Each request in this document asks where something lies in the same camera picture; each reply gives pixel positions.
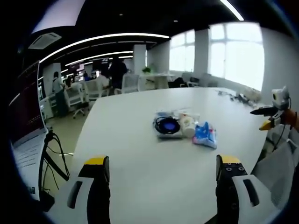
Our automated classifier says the black power adapter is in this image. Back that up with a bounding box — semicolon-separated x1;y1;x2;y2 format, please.
40;193;56;212

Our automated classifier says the white cup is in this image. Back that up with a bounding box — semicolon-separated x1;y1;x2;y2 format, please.
178;112;197;138

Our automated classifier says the open silver laptop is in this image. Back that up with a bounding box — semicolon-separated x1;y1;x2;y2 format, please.
8;60;50;202

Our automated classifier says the long ceiling light strip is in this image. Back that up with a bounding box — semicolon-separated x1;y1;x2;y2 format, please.
38;32;171;64

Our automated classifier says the ceiling air vent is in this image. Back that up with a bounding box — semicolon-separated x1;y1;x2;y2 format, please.
28;32;63;50

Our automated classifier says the white tabletop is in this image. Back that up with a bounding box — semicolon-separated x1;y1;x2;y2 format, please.
71;87;270;224

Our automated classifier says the pile of small parts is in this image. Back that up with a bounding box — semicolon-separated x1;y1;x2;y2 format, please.
216;88;261;107

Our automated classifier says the clear bag with black cable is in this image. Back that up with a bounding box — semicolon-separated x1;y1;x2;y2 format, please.
153;111;184;140

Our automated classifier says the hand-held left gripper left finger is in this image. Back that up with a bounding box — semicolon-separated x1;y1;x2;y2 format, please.
50;155;111;224

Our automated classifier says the grey mesh chair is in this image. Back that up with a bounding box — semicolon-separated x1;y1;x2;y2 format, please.
251;139;299;212

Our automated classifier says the grey office chair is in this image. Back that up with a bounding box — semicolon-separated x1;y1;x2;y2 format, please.
181;71;199;87

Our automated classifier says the white office chair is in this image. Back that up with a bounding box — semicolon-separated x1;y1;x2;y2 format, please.
67;87;90;119
121;74;141;94
84;80;104;101

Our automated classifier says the white counter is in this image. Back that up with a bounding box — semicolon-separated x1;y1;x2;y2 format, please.
139;73;175;90

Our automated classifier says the blue and pink packet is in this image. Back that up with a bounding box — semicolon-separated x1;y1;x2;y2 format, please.
192;121;218;150

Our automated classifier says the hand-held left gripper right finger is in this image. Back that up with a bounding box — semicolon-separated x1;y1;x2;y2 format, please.
215;154;280;224

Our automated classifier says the black cable bundle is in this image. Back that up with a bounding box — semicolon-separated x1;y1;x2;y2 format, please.
38;129;71;199

